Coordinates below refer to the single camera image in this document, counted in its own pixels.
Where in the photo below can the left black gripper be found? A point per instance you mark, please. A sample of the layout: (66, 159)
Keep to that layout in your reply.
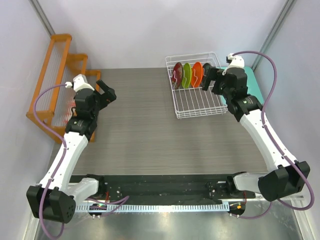
(110, 96)

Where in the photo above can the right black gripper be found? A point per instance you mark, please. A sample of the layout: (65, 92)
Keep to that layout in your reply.
(217, 74)

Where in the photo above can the lime green plate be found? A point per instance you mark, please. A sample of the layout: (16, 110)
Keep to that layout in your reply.
(187, 76)

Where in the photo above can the red floral plate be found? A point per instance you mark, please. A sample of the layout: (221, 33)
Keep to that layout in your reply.
(177, 75)

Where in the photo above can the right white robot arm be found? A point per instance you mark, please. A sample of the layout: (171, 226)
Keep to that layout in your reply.
(285, 176)

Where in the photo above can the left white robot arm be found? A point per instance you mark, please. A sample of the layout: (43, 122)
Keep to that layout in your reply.
(53, 199)

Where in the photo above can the orange wooden shelf rack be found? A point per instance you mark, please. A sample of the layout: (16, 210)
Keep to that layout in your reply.
(60, 65)

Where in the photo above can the dark brown plate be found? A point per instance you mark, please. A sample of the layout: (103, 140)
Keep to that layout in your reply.
(206, 68)

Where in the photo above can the orange plate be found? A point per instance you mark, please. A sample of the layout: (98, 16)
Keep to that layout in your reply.
(196, 74)

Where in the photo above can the red snack package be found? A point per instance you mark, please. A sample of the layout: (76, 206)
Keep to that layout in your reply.
(69, 111)

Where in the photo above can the teal cutting board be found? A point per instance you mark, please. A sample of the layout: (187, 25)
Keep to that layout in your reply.
(252, 84)

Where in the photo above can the white wire dish rack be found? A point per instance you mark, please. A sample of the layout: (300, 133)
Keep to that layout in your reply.
(193, 101)

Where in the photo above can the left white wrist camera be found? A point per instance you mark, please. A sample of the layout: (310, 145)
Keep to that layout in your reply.
(78, 83)

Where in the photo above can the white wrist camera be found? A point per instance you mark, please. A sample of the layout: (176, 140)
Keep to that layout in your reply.
(234, 61)
(78, 83)

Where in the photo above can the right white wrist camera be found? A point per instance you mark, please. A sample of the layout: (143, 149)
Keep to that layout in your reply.
(234, 61)

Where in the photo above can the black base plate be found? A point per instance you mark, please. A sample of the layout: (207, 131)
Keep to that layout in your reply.
(167, 190)

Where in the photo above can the white slotted cable duct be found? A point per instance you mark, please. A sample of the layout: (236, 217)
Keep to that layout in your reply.
(126, 208)

